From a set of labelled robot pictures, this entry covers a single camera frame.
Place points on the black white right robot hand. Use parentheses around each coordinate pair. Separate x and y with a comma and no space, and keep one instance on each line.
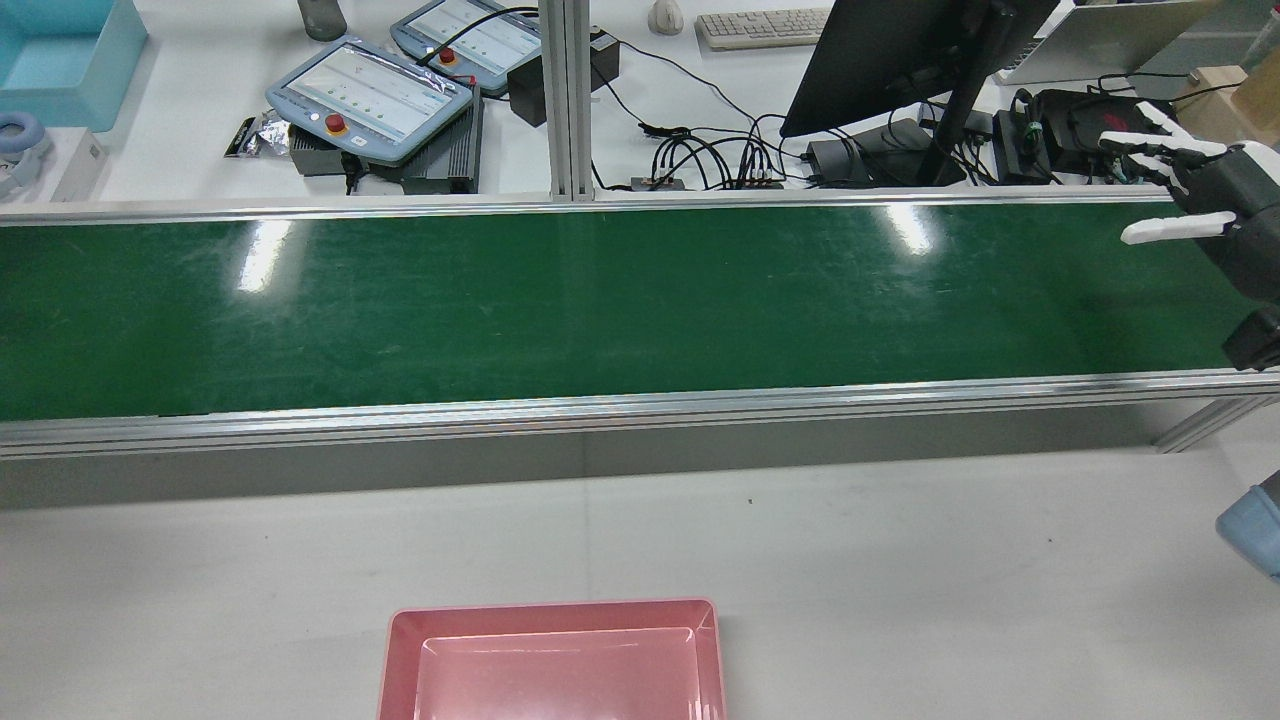
(1235,185)

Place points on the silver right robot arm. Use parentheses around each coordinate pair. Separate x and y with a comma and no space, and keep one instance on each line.
(1255,530)

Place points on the black electronics box green plug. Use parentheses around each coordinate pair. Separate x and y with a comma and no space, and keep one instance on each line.
(1022,150)

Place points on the dark grey docking box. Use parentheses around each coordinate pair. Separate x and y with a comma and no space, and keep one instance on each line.
(860,155)

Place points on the small black box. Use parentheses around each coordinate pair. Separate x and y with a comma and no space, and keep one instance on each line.
(604,55)

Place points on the black ribbed controller box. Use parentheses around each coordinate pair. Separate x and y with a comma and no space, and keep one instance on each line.
(450,150)

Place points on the pink plastic box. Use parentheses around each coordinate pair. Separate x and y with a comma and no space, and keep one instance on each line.
(555,665)

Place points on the small dark grey box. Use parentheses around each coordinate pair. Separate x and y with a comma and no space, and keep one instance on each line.
(318,152)

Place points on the white cardboard box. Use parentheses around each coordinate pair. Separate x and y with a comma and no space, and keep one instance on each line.
(78,165)

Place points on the tan cardboard piece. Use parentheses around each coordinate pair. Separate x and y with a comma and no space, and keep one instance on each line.
(1262,95)

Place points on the light wooden block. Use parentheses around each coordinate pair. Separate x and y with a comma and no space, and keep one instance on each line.
(1212,92)

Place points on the black case with red logo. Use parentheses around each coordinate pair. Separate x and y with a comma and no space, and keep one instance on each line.
(1085,120)

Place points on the silver laptop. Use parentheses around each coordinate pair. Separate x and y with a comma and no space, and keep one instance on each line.
(1100,45)

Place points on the black computer monitor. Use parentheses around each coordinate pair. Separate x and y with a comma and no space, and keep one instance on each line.
(880,55)

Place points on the beige computer keyboard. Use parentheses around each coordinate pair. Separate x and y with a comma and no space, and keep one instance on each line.
(760,28)

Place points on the beige computer mouse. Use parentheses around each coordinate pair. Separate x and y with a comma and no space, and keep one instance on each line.
(666,16)

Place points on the green conveyor belt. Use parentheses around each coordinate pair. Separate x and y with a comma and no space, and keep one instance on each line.
(600,300)

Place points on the black power adapter block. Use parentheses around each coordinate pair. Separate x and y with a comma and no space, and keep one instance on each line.
(525,92)

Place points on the large grey teach pendant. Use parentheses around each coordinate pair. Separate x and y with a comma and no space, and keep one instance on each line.
(370,98)

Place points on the grey cylinder bottle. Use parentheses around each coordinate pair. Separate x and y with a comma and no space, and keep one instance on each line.
(321,18)

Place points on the silver foil packet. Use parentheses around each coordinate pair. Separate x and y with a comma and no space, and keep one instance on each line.
(255,135)

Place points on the light blue plastic bin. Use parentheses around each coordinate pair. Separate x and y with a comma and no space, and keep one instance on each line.
(60,65)

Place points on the blue white headphones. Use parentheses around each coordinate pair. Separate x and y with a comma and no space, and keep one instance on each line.
(18,135)

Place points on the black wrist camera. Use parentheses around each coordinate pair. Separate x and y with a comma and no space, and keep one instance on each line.
(1258,340)

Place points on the aluminium conveyor frame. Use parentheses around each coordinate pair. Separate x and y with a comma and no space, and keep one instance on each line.
(600,410)

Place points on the aluminium profile post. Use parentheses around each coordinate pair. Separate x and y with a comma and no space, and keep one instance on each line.
(566,100)

